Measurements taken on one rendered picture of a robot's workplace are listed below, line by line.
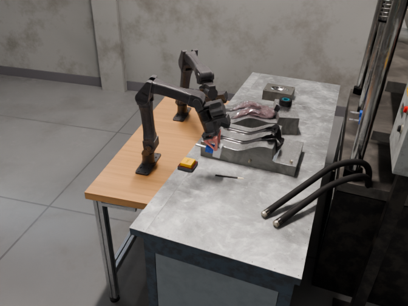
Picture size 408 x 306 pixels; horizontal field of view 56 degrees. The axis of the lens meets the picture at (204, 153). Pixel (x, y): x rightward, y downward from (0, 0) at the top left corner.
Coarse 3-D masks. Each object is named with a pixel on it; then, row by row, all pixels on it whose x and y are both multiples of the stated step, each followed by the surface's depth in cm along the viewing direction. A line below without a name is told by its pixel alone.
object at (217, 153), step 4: (196, 144) 184; (200, 144) 184; (212, 144) 184; (220, 144) 182; (208, 148) 181; (220, 148) 179; (212, 152) 182; (216, 152) 181; (220, 152) 181; (212, 156) 182; (216, 156) 182
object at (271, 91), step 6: (270, 84) 274; (276, 84) 274; (264, 90) 265; (270, 90) 264; (276, 90) 264; (282, 90) 270; (288, 90) 265; (264, 96) 267; (270, 96) 265; (276, 96) 263; (282, 96) 262; (288, 96) 260
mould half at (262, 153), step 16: (240, 128) 213; (256, 128) 211; (224, 144) 197; (240, 144) 198; (256, 144) 191; (272, 144) 189; (288, 144) 204; (224, 160) 200; (240, 160) 196; (256, 160) 192; (272, 160) 189; (288, 160) 191
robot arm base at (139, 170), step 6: (144, 156) 190; (150, 156) 190; (156, 156) 201; (144, 162) 192; (150, 162) 192; (156, 162) 197; (138, 168) 191; (144, 168) 191; (150, 168) 191; (144, 174) 187
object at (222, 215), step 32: (256, 96) 273; (320, 96) 276; (320, 128) 233; (320, 160) 202; (160, 192) 176; (192, 192) 176; (224, 192) 177; (256, 192) 177; (160, 224) 158; (192, 224) 158; (224, 224) 159; (256, 224) 159; (288, 224) 160; (224, 256) 144; (256, 256) 144; (288, 256) 145
